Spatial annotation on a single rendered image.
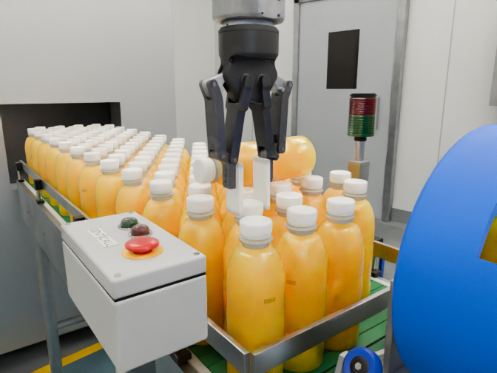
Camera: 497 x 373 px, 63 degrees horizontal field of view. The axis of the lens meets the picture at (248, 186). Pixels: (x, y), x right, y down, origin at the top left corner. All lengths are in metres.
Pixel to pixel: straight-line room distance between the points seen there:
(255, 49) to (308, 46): 4.07
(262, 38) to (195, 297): 0.30
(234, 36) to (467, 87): 3.41
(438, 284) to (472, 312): 0.03
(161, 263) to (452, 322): 0.26
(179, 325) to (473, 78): 3.55
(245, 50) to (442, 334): 0.35
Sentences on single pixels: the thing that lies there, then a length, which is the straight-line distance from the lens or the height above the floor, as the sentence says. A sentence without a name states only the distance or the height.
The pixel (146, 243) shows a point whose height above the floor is 1.11.
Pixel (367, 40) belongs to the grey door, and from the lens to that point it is 4.18.
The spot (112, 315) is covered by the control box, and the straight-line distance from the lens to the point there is 0.42.
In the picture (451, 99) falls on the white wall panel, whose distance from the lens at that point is 3.87.
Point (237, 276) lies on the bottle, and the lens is 0.48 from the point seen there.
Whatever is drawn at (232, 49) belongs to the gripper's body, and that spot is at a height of 1.31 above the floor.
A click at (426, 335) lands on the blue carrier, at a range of 0.39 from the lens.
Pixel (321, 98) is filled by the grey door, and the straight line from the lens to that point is 4.42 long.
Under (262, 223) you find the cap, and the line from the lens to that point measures 0.47.
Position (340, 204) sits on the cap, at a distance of 0.56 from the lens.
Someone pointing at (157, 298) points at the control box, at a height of 1.07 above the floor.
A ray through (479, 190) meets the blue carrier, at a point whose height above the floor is 1.19.
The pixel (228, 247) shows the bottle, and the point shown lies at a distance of 0.55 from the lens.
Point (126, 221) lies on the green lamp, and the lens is 0.52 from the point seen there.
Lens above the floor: 1.27
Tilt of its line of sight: 13 degrees down
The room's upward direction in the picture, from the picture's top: straight up
